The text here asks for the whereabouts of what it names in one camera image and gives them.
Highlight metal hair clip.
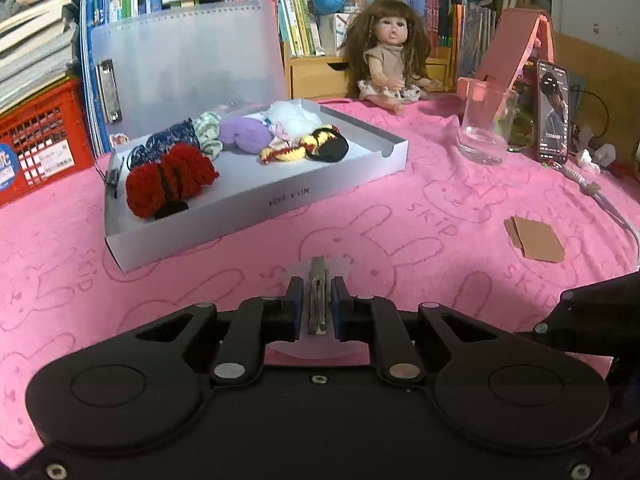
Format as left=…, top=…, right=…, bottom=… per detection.
left=271, top=256, right=368, bottom=366

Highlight black binder clip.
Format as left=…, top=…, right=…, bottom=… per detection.
left=94, top=157, right=125, bottom=200

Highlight white fluffy scrunchie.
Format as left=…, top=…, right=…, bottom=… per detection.
left=264, top=101, right=323, bottom=141

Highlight pink phone stand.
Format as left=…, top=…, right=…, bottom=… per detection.
left=456, top=8, right=555, bottom=98

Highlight red knitted scrunchie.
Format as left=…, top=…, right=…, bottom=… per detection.
left=125, top=144, right=219, bottom=220

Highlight purple fluffy scrunchie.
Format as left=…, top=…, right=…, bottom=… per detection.
left=219, top=116, right=272, bottom=155

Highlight navy floral scrunchie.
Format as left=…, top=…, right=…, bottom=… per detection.
left=127, top=119, right=200, bottom=170

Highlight smartphone with lit screen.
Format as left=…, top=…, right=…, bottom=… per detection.
left=536, top=60, right=570, bottom=165

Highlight black round puck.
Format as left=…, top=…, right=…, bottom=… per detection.
left=153, top=200, right=189, bottom=220
left=302, top=130, right=349, bottom=164

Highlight stack of books on crate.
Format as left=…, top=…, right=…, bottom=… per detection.
left=1, top=0, right=80, bottom=114

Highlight brown cardboard pieces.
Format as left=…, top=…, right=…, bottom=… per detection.
left=503, top=217, right=565, bottom=263

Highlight wooden drawer shelf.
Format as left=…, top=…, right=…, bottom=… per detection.
left=280, top=41, right=455, bottom=101

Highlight brown haired baby doll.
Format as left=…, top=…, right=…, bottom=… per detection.
left=343, top=0, right=442, bottom=115

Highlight clear glass mug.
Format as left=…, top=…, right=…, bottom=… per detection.
left=457, top=80, right=536, bottom=166

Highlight pink bunny towel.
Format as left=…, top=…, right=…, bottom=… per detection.
left=1, top=102, right=637, bottom=467

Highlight white charging cable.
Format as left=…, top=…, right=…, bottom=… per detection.
left=551, top=159, right=640, bottom=266

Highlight green checked scrunchie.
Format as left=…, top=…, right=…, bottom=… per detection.
left=192, top=112, right=224, bottom=162

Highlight white shallow cardboard box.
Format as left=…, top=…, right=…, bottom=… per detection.
left=104, top=100, right=409, bottom=272

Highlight red plastic crate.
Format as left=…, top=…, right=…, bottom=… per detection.
left=0, top=77, right=94, bottom=205

